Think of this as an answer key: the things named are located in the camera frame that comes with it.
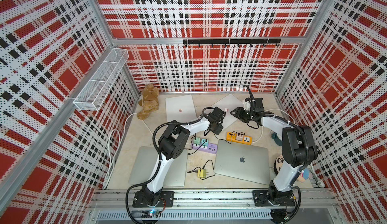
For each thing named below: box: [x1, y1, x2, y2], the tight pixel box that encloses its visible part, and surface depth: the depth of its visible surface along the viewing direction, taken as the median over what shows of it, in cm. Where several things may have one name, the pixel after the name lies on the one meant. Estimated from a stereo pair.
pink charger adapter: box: [235, 133, 244, 141], surface depth 90 cm
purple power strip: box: [191, 143, 218, 154], surface depth 90 cm
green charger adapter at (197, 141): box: [193, 137, 201, 145], surface depth 88 cm
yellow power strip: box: [225, 131, 253, 146], surface depth 93 cm
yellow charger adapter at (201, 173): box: [197, 169, 207, 179], surface depth 81 cm
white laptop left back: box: [165, 94, 198, 124], surface depth 114 cm
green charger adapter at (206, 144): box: [201, 138, 209, 147], surface depth 88 cm
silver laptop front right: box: [214, 139, 271, 186], surface depth 91 cm
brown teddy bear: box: [136, 83, 160, 121], surface depth 110 cm
